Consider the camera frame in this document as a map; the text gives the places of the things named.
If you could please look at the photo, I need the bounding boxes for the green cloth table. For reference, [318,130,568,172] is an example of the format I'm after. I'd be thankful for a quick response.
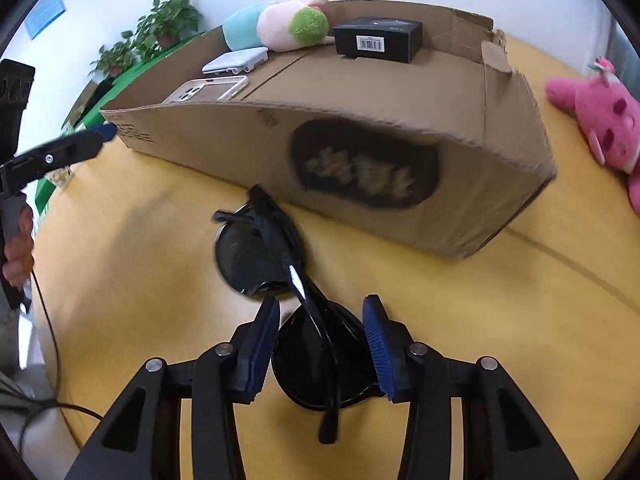
[35,36,194,214]

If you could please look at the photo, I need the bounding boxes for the pink bear plush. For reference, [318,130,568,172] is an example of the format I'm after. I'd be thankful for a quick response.
[544,56,639,211]

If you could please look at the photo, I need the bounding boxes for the person left hand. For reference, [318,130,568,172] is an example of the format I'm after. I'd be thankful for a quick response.
[2,205,35,288]

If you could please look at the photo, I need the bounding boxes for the white card device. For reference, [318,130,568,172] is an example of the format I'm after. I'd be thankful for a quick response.
[202,47,268,76]

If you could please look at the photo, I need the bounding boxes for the blue wall poster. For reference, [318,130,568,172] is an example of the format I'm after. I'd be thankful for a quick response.
[24,0,66,40]

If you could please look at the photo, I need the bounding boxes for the large potted plant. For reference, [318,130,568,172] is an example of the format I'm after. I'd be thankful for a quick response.
[134,0,203,62]

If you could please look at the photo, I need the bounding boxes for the black cable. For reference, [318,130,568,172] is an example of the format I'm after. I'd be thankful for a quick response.
[0,268,104,456]

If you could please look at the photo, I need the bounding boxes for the brown cardboard box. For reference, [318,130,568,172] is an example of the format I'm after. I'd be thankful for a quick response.
[102,0,556,258]

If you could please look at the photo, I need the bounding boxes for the black product box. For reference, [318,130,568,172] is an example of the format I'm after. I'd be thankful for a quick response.
[332,16,423,63]

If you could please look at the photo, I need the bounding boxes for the white clear phone case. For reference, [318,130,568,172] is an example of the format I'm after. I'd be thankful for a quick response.
[163,76,250,104]

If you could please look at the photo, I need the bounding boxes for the pink teal pig plush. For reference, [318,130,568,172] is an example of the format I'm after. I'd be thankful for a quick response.
[222,0,335,53]

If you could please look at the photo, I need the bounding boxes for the black sunglasses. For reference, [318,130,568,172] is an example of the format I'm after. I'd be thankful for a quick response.
[211,183,386,446]

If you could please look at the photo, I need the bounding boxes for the small potted plant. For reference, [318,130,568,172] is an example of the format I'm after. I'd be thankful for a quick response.
[91,30,137,78]

